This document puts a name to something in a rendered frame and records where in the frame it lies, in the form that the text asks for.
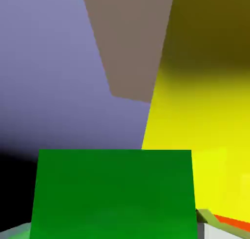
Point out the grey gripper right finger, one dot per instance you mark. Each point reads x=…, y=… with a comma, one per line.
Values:
x=212, y=228

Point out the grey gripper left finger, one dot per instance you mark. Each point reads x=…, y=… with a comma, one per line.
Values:
x=16, y=232

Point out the small green cube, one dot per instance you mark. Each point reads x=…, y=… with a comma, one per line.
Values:
x=114, y=194

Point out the small red cube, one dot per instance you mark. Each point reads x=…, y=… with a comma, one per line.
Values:
x=233, y=221

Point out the large yellow box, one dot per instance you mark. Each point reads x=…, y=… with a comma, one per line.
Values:
x=203, y=110

